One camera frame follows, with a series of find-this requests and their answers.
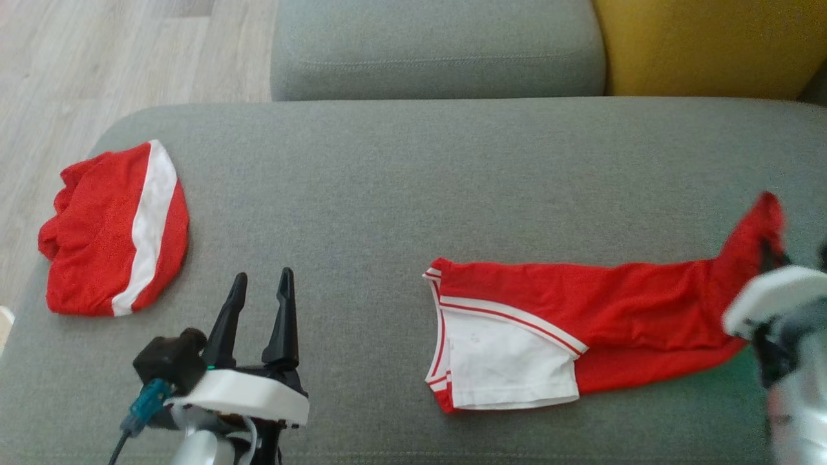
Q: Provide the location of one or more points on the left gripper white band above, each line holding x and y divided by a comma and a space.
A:
245, 391

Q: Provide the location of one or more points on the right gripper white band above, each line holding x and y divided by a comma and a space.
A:
775, 297

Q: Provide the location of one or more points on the red white jersey shirt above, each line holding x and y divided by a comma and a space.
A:
614, 303

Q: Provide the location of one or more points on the red shorts with white stripe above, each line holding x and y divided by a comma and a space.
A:
97, 245

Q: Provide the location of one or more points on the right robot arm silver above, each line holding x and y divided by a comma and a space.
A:
804, 400

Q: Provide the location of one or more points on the grey sofa side cushion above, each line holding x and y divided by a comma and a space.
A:
817, 90

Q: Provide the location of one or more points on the grey sofa seat cushion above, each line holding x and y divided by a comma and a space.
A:
420, 194

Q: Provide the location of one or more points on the yellow sofa cushion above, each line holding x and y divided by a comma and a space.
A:
711, 45

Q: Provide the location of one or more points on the cream floor mat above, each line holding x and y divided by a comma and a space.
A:
5, 329

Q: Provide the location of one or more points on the grey sofa back cushion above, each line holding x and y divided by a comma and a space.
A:
439, 45

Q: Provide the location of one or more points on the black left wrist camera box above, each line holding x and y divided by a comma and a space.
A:
171, 358

